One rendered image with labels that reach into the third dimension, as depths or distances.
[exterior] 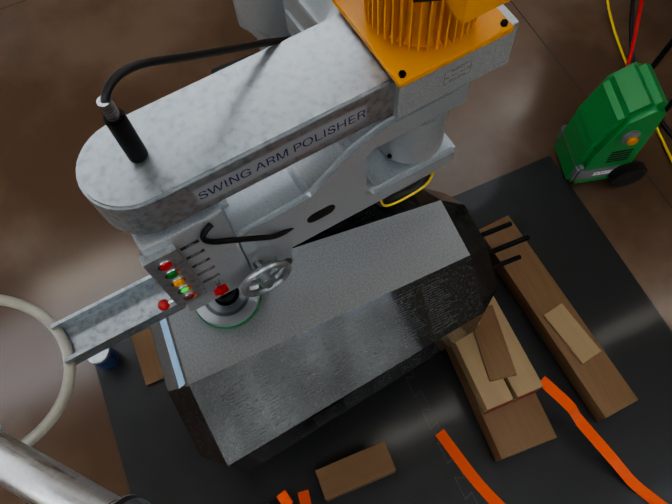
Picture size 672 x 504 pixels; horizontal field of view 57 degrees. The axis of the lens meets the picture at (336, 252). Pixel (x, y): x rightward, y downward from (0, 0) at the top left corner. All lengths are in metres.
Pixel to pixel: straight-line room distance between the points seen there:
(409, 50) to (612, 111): 1.72
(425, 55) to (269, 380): 1.16
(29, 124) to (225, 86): 2.56
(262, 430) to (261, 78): 1.21
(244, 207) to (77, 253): 1.85
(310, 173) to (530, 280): 1.56
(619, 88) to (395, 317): 1.47
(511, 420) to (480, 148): 1.38
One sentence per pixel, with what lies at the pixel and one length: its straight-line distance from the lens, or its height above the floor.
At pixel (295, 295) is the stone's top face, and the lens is 2.03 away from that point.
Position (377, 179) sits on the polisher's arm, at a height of 1.24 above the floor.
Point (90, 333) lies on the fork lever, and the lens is 1.88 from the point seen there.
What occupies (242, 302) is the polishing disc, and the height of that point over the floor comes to 0.88.
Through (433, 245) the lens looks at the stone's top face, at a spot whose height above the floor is 0.82.
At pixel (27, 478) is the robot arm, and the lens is 1.37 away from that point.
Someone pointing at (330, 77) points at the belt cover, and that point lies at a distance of 1.33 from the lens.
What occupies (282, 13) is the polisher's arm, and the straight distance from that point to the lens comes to 1.95.
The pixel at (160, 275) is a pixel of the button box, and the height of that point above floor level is 1.44.
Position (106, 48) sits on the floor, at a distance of 3.97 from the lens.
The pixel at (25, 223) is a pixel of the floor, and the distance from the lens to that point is 3.50.
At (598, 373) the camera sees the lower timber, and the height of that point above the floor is 0.13.
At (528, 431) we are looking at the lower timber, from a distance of 2.67.
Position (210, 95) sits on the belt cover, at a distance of 1.35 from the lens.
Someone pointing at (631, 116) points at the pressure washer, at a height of 0.51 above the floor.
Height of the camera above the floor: 2.72
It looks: 66 degrees down
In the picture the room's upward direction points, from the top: 7 degrees counter-clockwise
